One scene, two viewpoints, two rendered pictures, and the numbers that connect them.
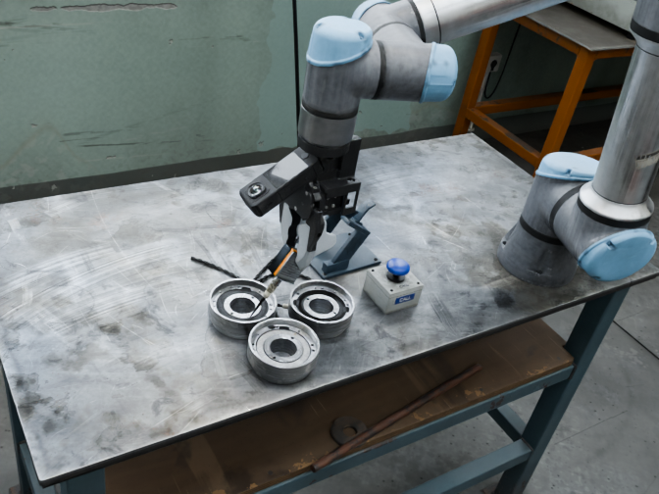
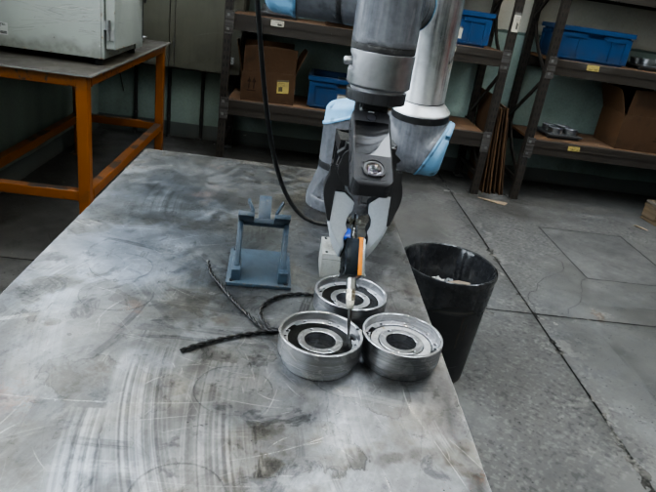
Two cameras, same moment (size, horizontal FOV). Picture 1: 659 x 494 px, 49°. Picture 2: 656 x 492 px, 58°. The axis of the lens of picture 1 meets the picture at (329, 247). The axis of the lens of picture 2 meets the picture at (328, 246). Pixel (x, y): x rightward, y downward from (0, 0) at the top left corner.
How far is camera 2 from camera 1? 0.90 m
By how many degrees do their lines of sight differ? 51
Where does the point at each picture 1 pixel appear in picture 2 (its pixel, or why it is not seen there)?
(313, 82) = (400, 17)
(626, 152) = (442, 61)
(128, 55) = not seen: outside the picture
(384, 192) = (185, 211)
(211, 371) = (392, 410)
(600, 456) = not seen: hidden behind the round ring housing
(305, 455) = not seen: hidden behind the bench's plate
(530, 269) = (358, 203)
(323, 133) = (407, 76)
